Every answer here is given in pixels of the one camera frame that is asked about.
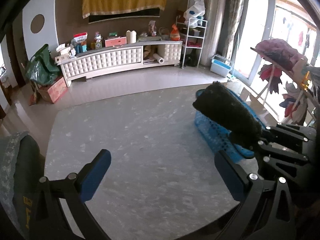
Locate white tufted TV cabinet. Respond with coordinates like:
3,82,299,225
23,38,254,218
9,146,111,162
60,41,182,87

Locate white plastic jug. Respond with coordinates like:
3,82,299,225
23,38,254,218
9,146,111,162
126,30,137,44

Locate brown round wall disc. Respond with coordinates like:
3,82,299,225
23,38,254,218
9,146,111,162
30,14,45,34

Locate standing air conditioner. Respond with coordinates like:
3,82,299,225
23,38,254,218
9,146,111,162
200,0,226,66

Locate dark green square cloth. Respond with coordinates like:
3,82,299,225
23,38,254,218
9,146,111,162
193,81,264,151

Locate white plastic bags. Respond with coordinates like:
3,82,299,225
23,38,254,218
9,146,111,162
183,0,206,28

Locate pink cardboard box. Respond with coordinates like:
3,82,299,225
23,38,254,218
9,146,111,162
39,76,68,104

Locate blue plastic laundry basket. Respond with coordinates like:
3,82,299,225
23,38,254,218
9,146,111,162
194,89,266,162

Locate wooden clothes rack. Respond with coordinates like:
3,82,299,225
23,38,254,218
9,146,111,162
254,38,313,125

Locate blue white plastic bin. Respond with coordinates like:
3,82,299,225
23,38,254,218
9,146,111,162
210,54,234,77

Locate orange bag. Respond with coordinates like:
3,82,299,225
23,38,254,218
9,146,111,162
169,24,181,41

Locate white paper roll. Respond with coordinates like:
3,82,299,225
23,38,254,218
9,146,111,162
153,53,164,64

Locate white metal shelf rack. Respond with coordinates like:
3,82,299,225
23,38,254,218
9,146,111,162
176,15,208,68

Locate patterned window curtain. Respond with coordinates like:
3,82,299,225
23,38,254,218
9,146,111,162
223,0,245,60

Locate dark chair with cloth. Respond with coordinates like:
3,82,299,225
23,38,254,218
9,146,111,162
1,131,45,239

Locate pink drawer box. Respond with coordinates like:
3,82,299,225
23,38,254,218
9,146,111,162
105,37,127,48

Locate green plastic bag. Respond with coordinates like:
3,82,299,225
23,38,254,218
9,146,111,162
25,44,61,86

